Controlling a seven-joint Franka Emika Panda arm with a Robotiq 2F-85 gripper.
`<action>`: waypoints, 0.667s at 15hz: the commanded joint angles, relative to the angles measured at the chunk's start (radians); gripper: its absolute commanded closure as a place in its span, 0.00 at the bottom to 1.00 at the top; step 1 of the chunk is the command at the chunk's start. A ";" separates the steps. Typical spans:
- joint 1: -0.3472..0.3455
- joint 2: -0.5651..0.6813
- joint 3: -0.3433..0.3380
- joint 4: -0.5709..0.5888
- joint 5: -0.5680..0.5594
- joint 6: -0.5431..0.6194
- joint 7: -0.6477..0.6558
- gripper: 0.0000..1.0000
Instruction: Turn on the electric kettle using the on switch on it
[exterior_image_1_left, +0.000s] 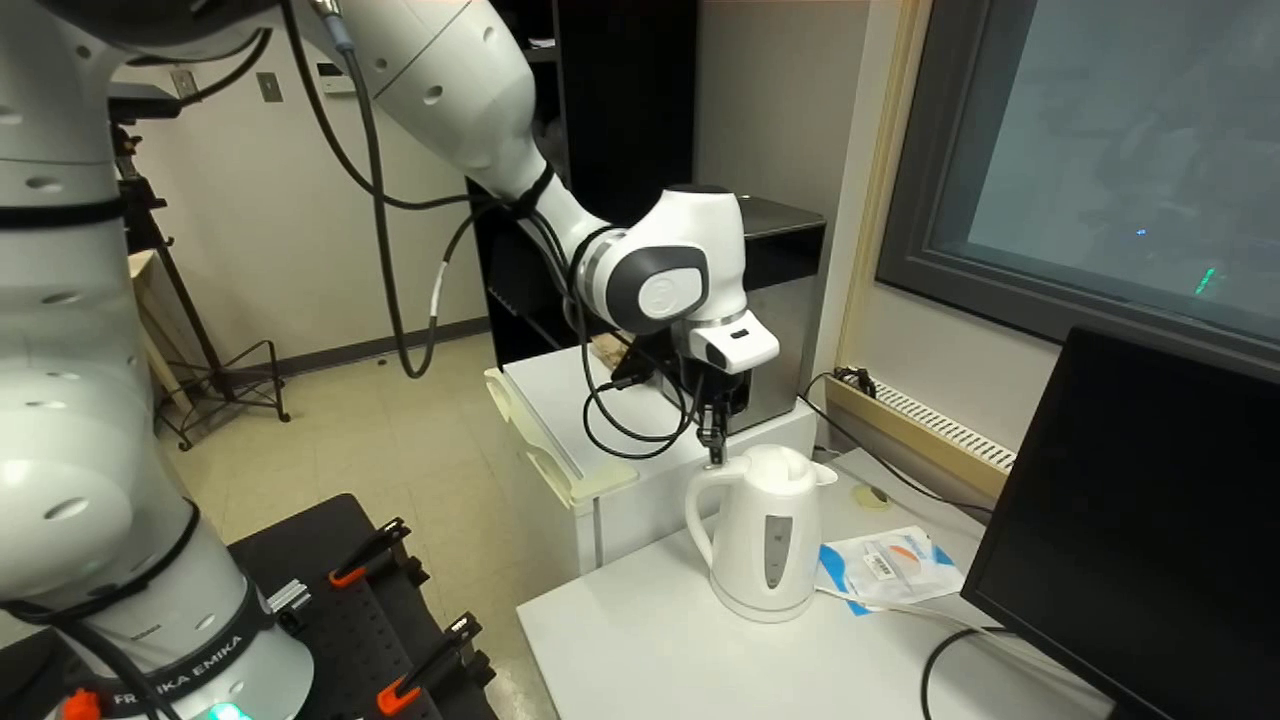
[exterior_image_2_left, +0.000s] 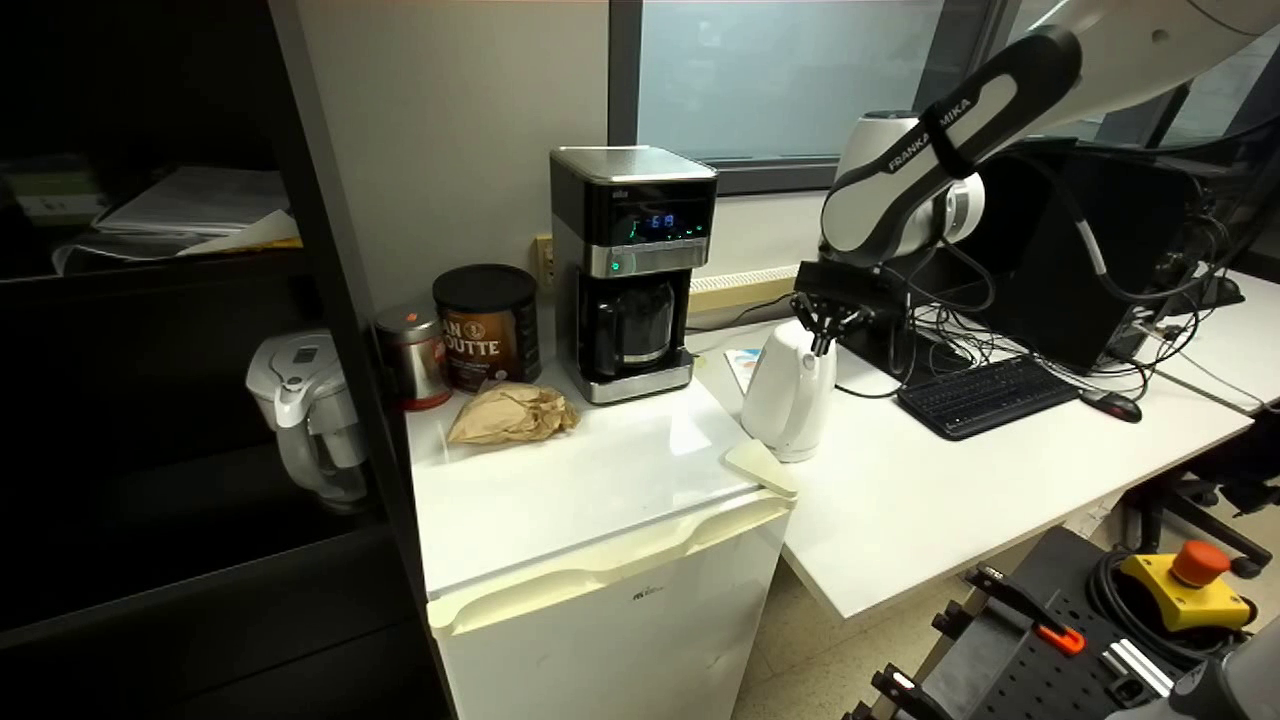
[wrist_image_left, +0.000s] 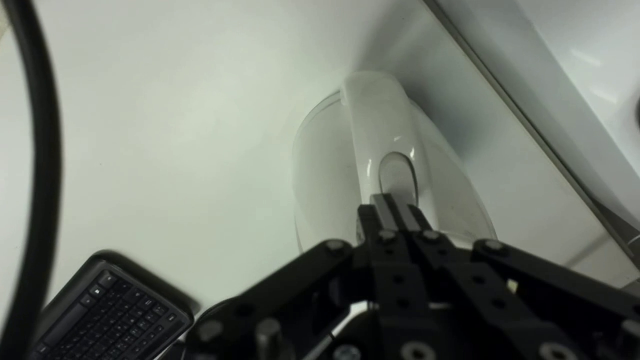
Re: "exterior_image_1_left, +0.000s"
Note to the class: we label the blue white plastic packet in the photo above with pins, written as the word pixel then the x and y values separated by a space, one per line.
pixel 886 567

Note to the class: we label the orange black bar clamp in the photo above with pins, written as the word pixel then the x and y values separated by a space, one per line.
pixel 76 700
pixel 366 555
pixel 425 666

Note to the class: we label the dark open shelf box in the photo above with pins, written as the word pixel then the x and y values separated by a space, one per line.
pixel 788 243

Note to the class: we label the black tripod stand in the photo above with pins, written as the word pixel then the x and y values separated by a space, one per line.
pixel 201 335

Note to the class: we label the white electric kettle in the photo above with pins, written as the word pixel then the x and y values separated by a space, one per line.
pixel 765 533

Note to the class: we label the black rack with orange clamps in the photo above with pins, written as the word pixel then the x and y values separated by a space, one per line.
pixel 332 624

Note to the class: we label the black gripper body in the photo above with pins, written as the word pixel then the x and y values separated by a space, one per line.
pixel 665 370

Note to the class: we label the black computer monitor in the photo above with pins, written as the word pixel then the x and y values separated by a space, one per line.
pixel 1145 533

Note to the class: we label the white mini fridge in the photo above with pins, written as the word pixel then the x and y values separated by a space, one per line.
pixel 562 402

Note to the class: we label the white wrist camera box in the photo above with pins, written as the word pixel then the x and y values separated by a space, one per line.
pixel 732 346

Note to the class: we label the beige baseboard heater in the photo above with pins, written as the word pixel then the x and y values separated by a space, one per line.
pixel 932 447

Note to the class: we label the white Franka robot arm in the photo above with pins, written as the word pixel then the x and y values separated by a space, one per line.
pixel 65 465

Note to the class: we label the dark framed window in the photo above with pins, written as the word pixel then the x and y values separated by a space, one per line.
pixel 1107 147

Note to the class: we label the tall black cabinet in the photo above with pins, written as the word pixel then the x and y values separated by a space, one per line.
pixel 627 106

